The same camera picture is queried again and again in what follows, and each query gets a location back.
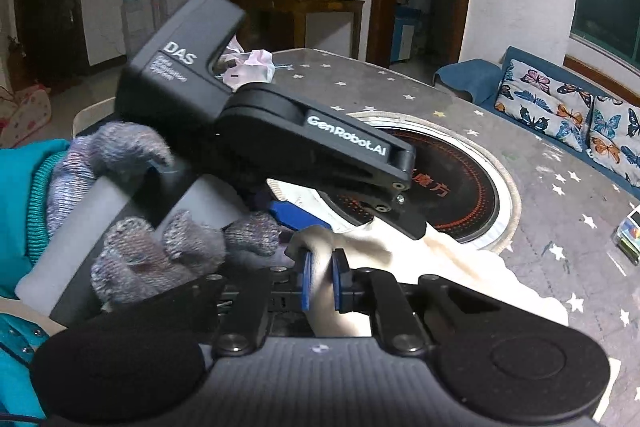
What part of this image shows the cream sweatshirt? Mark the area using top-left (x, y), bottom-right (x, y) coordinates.
top-left (268, 180), bottom-right (568, 337)

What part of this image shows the gloved left hand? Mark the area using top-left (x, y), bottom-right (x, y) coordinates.
top-left (44, 121), bottom-right (293, 309)

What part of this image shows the pink tissue pack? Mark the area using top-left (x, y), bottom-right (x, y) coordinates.
top-left (214, 36), bottom-right (276, 91)

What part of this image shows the black round induction cooktop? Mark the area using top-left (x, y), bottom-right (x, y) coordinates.
top-left (324, 126), bottom-right (501, 239)

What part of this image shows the dark wooden side table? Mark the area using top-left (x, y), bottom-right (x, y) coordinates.
top-left (238, 0), bottom-right (364, 58)

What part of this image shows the water dispenser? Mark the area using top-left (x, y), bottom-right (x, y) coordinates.
top-left (122, 0), bottom-right (149, 56)

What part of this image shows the blue sectional sofa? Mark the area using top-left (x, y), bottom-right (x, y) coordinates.
top-left (434, 46), bottom-right (639, 196)

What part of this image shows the left butterfly pillow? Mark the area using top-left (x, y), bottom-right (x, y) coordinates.
top-left (495, 60), bottom-right (594, 153)

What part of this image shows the butterfly pillow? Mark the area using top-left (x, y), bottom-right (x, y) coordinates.
top-left (495, 60), bottom-right (594, 153)
top-left (587, 95), bottom-right (640, 187)

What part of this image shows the teal jacket sleeve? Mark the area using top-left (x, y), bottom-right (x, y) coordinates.
top-left (1, 139), bottom-right (70, 426)

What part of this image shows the right butterfly pillow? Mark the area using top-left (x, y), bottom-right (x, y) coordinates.
top-left (587, 95), bottom-right (640, 187)

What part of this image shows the dark window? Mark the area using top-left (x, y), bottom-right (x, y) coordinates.
top-left (572, 0), bottom-right (640, 67)

